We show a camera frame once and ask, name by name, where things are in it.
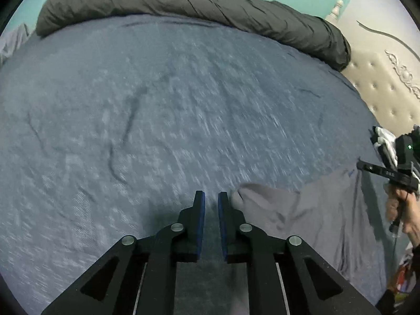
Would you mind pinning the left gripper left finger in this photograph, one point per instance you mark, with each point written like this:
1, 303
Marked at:
137, 276

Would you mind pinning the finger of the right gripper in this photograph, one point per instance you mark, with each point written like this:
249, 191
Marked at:
377, 170

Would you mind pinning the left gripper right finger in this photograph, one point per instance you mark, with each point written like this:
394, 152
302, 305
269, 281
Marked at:
285, 276

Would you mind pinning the grey garment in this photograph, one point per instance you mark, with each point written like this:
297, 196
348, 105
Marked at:
340, 216

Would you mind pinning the stack of folded clothes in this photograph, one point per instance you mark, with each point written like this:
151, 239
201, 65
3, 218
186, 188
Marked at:
383, 142

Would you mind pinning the person's right hand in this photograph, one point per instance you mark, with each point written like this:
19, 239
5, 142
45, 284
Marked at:
411, 215

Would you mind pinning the cream tufted headboard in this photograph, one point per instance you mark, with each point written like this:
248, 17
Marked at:
382, 69

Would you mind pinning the blue patterned bed sheet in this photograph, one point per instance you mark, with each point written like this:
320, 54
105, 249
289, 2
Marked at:
108, 128

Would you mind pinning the dark grey rolled duvet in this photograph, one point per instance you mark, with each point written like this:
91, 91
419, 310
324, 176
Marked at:
308, 34

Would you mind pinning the light grey cloth bedside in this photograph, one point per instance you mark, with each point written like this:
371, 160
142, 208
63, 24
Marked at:
12, 40

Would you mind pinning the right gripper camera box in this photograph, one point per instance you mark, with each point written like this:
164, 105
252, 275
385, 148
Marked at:
407, 149

